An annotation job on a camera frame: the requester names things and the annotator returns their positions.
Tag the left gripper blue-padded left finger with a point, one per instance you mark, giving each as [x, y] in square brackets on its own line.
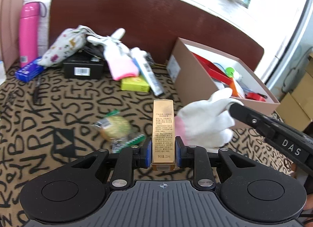
[126, 161]

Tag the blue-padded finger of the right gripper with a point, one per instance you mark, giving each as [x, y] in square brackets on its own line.
[249, 117]

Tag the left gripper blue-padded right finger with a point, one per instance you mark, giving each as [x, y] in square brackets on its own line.
[197, 159]

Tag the red tape roll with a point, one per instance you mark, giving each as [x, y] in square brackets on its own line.
[256, 96]

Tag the gold cosmetic box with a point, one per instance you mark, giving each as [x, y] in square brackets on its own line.
[163, 136]

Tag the white cotton glove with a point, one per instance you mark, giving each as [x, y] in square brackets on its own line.
[207, 123]

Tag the red and black box lid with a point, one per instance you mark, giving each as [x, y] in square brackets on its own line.
[213, 71]

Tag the packaged green cookie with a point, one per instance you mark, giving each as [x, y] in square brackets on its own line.
[118, 131]

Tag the stacked cardboard boxes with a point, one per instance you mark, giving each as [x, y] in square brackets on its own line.
[296, 108]

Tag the yellow small box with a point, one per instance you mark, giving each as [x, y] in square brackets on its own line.
[135, 84]

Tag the brown cardboard storage box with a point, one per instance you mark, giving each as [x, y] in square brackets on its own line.
[193, 83]

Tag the letter-patterned brown blanket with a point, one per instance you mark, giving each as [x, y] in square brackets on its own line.
[37, 137]

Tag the white glove with pink cuff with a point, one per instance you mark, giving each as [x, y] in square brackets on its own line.
[116, 54]

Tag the white and blue tube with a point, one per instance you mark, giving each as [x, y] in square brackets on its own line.
[143, 60]

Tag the black product box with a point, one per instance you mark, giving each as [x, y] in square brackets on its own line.
[82, 65]

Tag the black pen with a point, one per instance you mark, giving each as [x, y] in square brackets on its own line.
[36, 90]

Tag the blue flat box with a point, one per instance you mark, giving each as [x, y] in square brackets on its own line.
[30, 71]

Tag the dark brown headboard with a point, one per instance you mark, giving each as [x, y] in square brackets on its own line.
[154, 26]

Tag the pink thermos bottle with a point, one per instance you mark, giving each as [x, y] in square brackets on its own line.
[28, 33]

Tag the patterned drawstring pouch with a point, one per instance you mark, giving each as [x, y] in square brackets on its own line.
[67, 43]

